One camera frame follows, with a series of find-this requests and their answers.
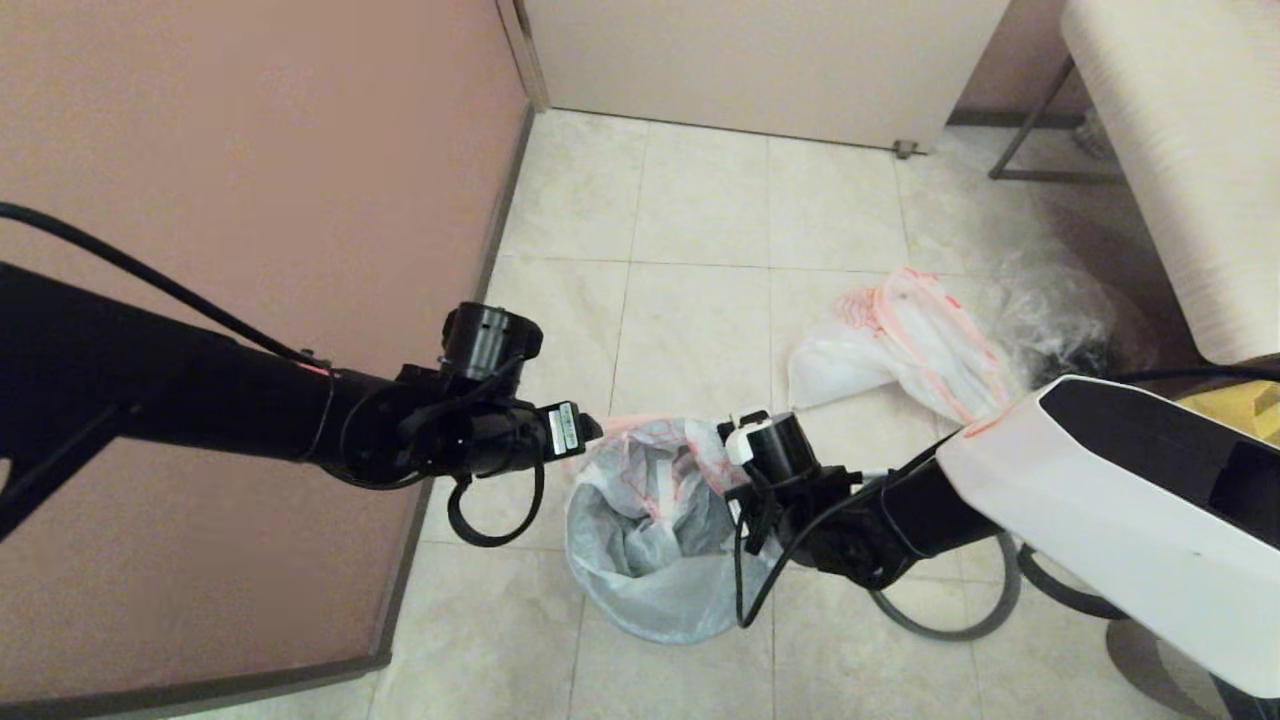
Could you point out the dark metal table frame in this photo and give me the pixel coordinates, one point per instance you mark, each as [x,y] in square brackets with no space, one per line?
[1050,175]

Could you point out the black round trash bin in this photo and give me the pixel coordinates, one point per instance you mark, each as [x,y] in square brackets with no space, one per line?
[650,615]

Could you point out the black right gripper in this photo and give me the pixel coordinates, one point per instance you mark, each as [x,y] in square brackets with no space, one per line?
[830,520]

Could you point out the cream striped table top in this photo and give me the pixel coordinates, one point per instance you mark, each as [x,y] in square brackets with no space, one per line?
[1190,150]

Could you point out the small metal door stop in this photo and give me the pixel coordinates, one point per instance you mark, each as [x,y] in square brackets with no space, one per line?
[907,149]

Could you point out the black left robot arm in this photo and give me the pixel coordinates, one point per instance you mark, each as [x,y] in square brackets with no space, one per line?
[150,390]

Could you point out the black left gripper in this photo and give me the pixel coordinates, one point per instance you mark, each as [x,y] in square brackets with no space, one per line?
[480,435]

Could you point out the yellow shopping bag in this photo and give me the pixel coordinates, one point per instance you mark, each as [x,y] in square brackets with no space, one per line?
[1240,415]

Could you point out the beige door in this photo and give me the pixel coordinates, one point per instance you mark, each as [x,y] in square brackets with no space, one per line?
[750,60]

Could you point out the clear bag with black contents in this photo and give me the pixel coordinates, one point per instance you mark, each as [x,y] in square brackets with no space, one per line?
[1060,310]

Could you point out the small clear container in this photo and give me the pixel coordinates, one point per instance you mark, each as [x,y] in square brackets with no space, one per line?
[1092,134]

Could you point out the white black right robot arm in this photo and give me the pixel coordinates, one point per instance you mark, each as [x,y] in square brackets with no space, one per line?
[1100,490]

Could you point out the grey ribbed round object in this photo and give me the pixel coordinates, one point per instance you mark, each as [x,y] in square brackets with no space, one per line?
[1150,670]

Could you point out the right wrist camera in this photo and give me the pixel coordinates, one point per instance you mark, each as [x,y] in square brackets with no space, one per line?
[728,424]

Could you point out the grey metal door frame post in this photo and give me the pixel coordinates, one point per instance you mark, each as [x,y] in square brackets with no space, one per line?
[525,60]

